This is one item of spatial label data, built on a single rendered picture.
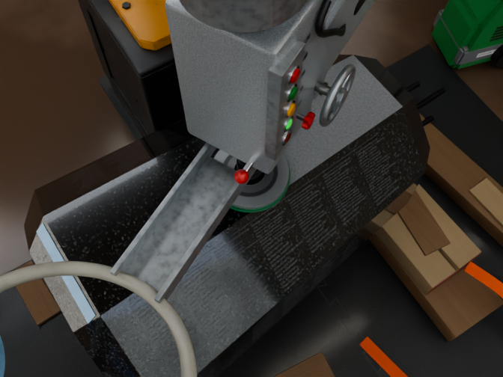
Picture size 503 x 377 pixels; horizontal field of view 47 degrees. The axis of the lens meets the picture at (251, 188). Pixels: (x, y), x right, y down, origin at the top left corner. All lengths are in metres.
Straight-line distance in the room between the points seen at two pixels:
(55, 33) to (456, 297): 2.20
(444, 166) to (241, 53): 1.71
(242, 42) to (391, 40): 2.11
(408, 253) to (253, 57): 1.41
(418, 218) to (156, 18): 1.19
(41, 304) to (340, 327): 1.16
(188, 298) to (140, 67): 0.77
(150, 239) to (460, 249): 1.34
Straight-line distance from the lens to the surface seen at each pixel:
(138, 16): 2.02
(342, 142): 1.70
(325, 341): 2.30
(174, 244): 1.28
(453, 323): 2.32
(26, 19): 3.23
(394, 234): 2.26
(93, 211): 1.63
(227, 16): 0.89
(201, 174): 1.35
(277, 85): 0.97
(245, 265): 1.62
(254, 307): 1.68
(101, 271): 1.25
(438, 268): 2.25
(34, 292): 2.45
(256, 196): 1.53
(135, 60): 1.96
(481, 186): 2.56
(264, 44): 0.95
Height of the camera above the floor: 2.25
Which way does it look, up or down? 64 degrees down
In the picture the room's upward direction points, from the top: straight up
